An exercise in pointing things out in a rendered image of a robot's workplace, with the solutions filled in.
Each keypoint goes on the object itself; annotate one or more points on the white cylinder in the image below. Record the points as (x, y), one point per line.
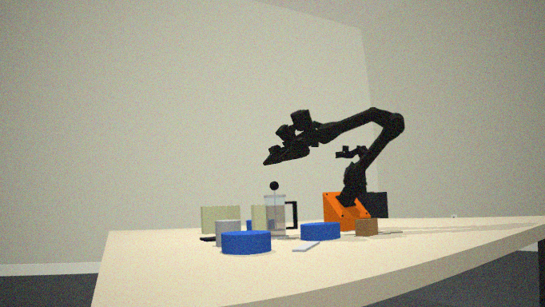
(224, 226)

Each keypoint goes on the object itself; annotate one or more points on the glass french press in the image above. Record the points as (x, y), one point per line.
(275, 213)

